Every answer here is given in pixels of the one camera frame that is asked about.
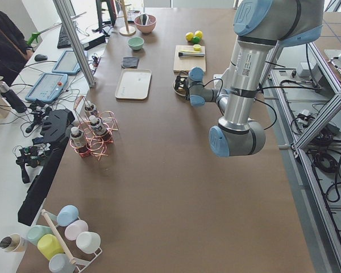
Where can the blue teach pendant far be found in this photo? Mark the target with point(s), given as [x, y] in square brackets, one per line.
[67, 64]

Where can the yellow plastic knife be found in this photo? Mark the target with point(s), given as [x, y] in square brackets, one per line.
[189, 52]

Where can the whole lemon upper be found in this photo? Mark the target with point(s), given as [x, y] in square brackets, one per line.
[189, 36]

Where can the blue teach pendant near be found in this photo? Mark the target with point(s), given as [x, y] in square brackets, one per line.
[47, 88]

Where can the cream rabbit tray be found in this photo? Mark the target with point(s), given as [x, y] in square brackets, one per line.
[133, 84]

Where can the half lemon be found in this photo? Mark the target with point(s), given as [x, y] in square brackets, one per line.
[197, 47]

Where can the grey blue cup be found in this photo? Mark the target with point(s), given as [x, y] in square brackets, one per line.
[60, 263]

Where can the whole lemon lower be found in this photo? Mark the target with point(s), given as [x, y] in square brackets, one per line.
[199, 34]

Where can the wooden cup stand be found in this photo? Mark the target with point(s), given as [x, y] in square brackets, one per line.
[126, 30]

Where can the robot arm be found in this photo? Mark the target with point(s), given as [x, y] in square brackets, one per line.
[190, 85]
[260, 27]

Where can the mint green cup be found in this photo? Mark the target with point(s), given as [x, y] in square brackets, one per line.
[36, 232]

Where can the steel muddler black tip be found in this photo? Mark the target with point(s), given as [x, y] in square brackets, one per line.
[187, 55]

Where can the black thermos bottle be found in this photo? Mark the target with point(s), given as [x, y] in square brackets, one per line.
[15, 102]

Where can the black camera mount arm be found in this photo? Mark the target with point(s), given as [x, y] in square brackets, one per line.
[55, 131]

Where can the blue teach pendant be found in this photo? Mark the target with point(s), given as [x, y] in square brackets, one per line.
[47, 88]
[67, 64]

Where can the white cup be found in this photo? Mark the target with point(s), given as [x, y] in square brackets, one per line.
[88, 242]

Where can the wooden cutting board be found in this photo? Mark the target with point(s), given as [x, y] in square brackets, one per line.
[186, 64]

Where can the pink ice bowl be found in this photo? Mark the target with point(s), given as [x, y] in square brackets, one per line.
[145, 23]

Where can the paper cup with strainer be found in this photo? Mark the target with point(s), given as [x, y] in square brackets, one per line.
[13, 243]

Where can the grey folded cloth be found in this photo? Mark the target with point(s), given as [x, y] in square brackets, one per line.
[130, 62]

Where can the light blue cup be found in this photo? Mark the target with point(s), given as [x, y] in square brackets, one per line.
[67, 215]

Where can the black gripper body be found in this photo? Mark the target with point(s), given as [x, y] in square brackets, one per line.
[182, 84]

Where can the whole lemon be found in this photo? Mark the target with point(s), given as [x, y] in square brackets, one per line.
[199, 34]
[189, 36]

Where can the black keyboard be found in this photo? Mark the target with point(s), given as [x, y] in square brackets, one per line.
[63, 39]

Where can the pink cup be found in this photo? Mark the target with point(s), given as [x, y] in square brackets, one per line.
[75, 228]

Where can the aluminium frame post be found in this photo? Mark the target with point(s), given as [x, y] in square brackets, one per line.
[63, 13]

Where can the black computer mouse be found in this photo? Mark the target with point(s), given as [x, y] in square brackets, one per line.
[40, 57]

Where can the white round plate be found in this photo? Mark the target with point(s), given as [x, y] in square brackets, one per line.
[179, 88]

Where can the person in black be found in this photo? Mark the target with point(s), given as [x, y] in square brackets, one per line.
[14, 50]

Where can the tea bottle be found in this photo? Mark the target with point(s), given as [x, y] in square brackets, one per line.
[79, 142]
[99, 128]
[90, 109]

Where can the green lime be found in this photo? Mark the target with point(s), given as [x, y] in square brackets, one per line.
[195, 40]

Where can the green bowl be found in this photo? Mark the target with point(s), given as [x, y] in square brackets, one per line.
[136, 43]

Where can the white wire cup rack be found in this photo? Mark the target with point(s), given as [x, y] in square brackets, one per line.
[81, 260]

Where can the yellow cup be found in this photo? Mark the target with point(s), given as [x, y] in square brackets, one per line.
[49, 246]

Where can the copper wire bottle rack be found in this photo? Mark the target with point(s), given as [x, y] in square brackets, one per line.
[96, 145]

